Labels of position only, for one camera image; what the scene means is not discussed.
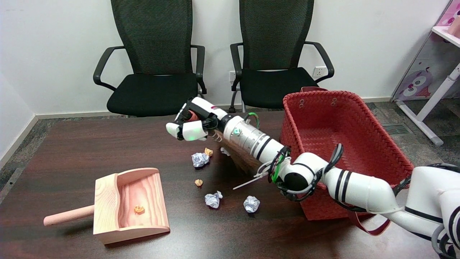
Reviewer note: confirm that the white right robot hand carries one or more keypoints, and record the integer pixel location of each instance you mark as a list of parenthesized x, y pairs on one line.
[(201, 106)]

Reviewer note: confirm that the orange paper ball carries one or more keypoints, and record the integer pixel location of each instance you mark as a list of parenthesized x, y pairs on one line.
[(208, 151), (198, 182), (139, 209)]

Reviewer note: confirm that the white paper ball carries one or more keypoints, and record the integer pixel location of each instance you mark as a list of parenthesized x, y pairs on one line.
[(251, 204), (200, 159), (224, 151), (213, 199)]

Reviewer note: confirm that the small brown bristle broom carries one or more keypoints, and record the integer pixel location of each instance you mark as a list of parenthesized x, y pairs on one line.
[(244, 162)]

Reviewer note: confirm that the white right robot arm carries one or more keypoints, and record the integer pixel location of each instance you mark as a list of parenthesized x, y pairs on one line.
[(359, 187)]

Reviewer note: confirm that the wooden dustpan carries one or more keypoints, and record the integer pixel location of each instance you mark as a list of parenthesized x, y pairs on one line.
[(107, 208)]

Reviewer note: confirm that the black mesh office chair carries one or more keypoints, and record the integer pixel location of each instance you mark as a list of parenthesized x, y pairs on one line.
[(154, 93), (273, 86)]

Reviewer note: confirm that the white zip tie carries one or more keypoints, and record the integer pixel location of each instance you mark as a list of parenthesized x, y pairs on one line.
[(248, 182)]

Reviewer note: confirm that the red woven basket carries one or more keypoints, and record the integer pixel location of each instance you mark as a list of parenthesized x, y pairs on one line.
[(341, 136)]

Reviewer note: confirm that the metal floor vent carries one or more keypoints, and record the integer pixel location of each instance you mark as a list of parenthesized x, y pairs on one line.
[(395, 128)]

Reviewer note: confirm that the pink owl print panel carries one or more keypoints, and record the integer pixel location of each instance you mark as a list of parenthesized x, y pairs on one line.
[(417, 82)]

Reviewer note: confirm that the pink cup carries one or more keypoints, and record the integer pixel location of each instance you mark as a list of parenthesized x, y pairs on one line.
[(454, 26)]

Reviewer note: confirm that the white wall socket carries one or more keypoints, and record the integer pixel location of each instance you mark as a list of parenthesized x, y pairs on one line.
[(319, 72), (232, 75)]

